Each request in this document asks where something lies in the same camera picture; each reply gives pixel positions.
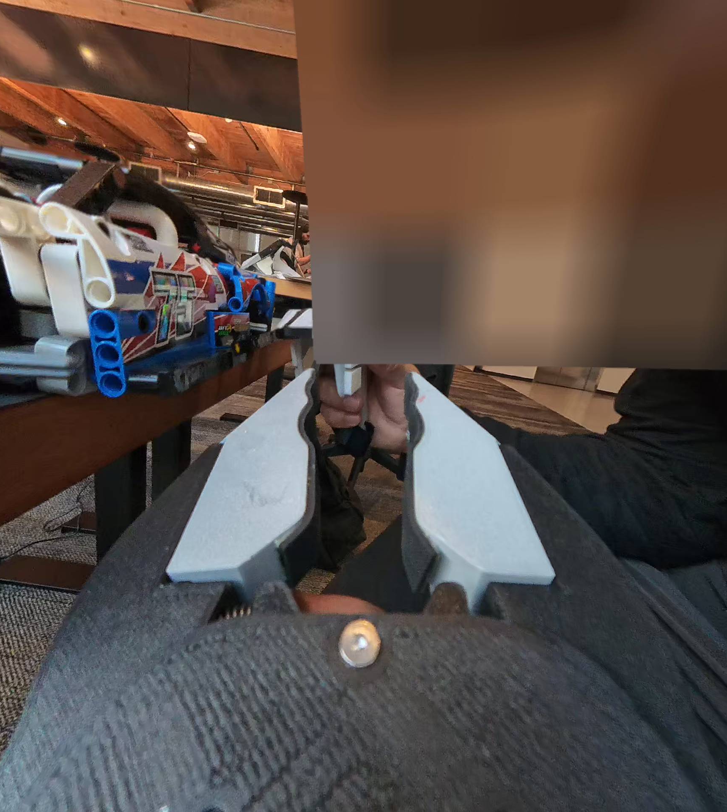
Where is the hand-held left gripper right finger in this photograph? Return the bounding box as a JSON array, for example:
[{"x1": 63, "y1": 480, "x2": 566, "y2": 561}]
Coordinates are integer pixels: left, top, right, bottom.
[{"x1": 400, "y1": 370, "x2": 557, "y2": 614}]

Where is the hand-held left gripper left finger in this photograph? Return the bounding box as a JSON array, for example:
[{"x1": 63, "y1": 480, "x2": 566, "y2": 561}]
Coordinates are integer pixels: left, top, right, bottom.
[{"x1": 165, "y1": 368, "x2": 322, "y2": 601}]

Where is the blue white brick race car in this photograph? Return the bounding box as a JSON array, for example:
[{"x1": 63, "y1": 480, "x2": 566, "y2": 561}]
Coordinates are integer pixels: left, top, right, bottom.
[{"x1": 0, "y1": 136, "x2": 279, "y2": 398}]

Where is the person's right forearm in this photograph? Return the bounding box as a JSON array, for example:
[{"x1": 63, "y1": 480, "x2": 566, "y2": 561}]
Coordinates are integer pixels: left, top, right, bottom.
[{"x1": 465, "y1": 368, "x2": 727, "y2": 572}]

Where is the tan desk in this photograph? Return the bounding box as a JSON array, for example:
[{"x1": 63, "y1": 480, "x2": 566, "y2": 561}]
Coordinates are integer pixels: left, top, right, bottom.
[{"x1": 268, "y1": 276, "x2": 313, "y2": 303}]

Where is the grey desk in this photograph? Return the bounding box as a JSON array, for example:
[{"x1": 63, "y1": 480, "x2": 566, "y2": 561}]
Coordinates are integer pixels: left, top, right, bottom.
[{"x1": 0, "y1": 295, "x2": 313, "y2": 550}]

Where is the person's right hand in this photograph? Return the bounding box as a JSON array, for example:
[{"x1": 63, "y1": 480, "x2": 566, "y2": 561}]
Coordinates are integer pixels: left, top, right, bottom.
[{"x1": 316, "y1": 365, "x2": 412, "y2": 455}]

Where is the grey and black tool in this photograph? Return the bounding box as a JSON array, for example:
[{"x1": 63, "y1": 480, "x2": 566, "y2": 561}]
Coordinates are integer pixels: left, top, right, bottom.
[{"x1": 239, "y1": 238, "x2": 305, "y2": 280}]

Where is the black floor lamp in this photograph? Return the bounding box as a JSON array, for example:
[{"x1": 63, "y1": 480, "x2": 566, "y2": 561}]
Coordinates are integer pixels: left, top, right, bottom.
[{"x1": 282, "y1": 189, "x2": 310, "y2": 256}]

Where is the black cable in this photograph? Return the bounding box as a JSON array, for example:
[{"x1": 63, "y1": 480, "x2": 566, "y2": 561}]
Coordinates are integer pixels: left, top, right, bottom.
[{"x1": 43, "y1": 495, "x2": 98, "y2": 535}]

